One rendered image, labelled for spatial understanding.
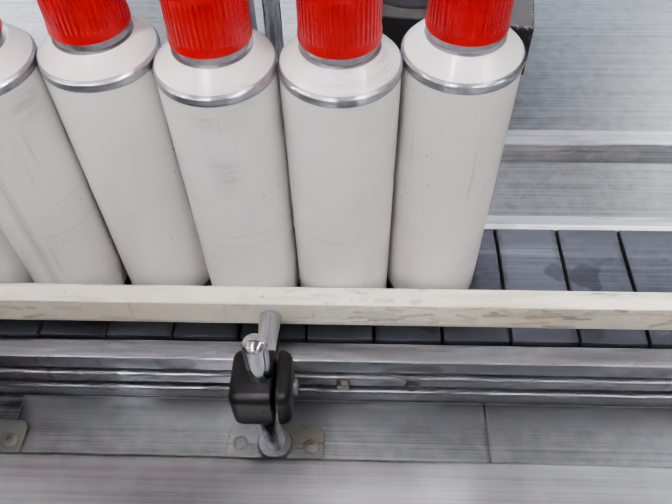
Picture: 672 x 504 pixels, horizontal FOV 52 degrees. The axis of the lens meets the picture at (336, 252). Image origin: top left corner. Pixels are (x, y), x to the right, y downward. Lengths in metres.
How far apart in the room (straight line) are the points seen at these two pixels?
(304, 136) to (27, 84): 0.12
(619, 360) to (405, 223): 0.14
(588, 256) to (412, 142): 0.17
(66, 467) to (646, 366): 0.31
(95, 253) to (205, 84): 0.14
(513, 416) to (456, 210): 0.15
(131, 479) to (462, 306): 0.19
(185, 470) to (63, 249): 0.13
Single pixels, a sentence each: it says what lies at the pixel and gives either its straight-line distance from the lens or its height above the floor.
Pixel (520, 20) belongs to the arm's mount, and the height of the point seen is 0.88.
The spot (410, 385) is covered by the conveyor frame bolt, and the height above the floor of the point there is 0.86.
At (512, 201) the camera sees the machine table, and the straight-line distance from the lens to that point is 0.53.
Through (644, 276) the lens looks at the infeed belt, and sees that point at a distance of 0.45.
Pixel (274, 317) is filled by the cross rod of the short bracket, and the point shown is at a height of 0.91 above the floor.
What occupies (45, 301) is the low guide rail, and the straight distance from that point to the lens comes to 0.40.
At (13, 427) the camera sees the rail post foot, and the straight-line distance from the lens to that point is 0.46.
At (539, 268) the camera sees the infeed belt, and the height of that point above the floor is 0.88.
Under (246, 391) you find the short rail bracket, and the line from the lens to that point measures 0.33.
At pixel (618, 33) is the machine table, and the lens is 0.73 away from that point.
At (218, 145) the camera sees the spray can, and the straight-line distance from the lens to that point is 0.29.
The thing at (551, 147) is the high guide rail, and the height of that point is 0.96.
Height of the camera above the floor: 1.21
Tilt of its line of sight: 52 degrees down
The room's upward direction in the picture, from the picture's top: 2 degrees counter-clockwise
